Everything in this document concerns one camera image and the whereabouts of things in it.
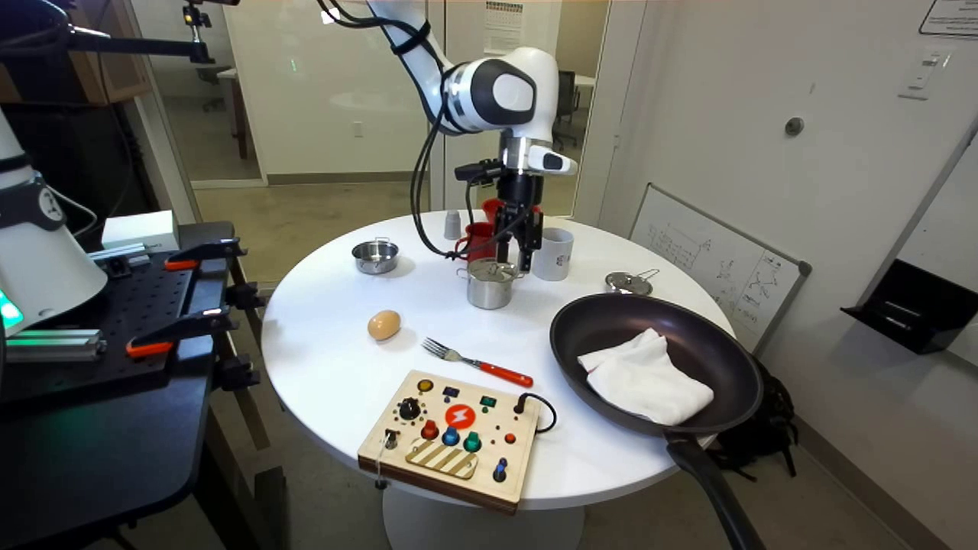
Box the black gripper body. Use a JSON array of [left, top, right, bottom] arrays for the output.
[[498, 166, 548, 221]]

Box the wide shallow silver pot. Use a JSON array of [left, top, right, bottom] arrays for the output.
[[348, 239, 403, 279]]

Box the white mug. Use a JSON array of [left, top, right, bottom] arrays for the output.
[[527, 227, 578, 285]]

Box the red mug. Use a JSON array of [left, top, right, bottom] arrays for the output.
[[453, 221, 502, 262]]

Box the small wooden round piece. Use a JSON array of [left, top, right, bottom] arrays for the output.
[[362, 308, 403, 345]]

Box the white folded cloth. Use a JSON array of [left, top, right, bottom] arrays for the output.
[[575, 323, 717, 428]]

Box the wooden busy board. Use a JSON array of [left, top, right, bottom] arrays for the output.
[[355, 365, 562, 514]]

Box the black frying pan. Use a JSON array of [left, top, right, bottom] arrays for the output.
[[548, 290, 768, 550]]

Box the black backpack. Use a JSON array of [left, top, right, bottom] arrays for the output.
[[707, 355, 803, 481]]

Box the white box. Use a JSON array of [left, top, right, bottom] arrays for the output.
[[99, 206, 178, 253]]

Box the black marker tray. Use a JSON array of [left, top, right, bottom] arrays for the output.
[[841, 257, 978, 356]]

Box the black breadboard bench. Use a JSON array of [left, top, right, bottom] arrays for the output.
[[0, 221, 268, 550]]

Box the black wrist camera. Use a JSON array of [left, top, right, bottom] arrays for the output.
[[453, 156, 511, 189]]

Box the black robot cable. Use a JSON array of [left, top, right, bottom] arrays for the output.
[[313, 0, 471, 262]]

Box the red-handled fork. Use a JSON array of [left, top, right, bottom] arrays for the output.
[[419, 332, 538, 391]]

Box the whiteboard leaning on wall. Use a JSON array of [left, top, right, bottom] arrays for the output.
[[625, 180, 815, 355]]

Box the black orange-handled clamp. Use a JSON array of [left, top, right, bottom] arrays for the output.
[[123, 301, 240, 360], [162, 239, 247, 275]]

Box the white wall switch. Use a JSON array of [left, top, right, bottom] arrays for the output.
[[895, 47, 957, 102]]

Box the paper wall sign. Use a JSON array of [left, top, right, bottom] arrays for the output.
[[918, 0, 978, 38]]

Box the aluminium rail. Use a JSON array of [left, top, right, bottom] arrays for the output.
[[4, 323, 104, 365]]

